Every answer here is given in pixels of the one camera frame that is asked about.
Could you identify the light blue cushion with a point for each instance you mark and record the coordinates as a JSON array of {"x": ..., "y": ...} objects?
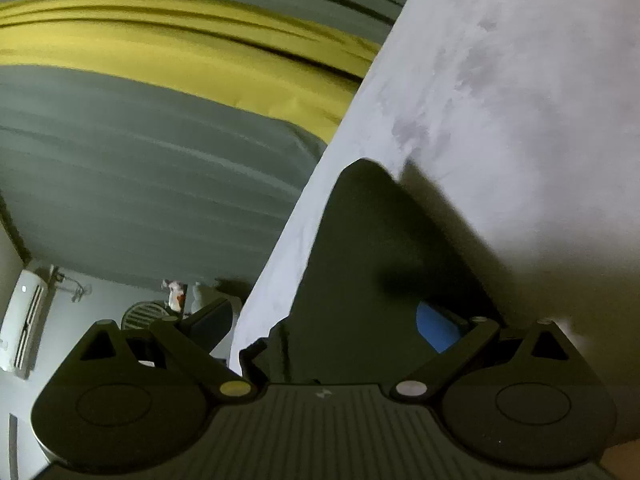
[{"x": 204, "y": 296}]

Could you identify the round fan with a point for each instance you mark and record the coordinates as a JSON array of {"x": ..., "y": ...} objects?
[{"x": 142, "y": 314}]

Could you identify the small plush toy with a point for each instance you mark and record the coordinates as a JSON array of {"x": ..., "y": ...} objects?
[{"x": 175, "y": 296}]

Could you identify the white bed sheet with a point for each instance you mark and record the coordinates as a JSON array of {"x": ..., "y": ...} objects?
[{"x": 500, "y": 85}]

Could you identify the yellow curtain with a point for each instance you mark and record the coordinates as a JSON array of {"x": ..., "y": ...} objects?
[{"x": 175, "y": 55}]

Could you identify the white air conditioner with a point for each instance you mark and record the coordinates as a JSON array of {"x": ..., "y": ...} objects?
[{"x": 22, "y": 320}]

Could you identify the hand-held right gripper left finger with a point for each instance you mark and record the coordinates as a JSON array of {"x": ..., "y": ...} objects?
[{"x": 215, "y": 319}]

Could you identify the dark pants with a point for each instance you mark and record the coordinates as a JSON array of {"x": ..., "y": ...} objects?
[{"x": 360, "y": 240}]

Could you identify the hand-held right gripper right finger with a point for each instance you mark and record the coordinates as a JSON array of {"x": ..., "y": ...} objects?
[{"x": 434, "y": 330}]

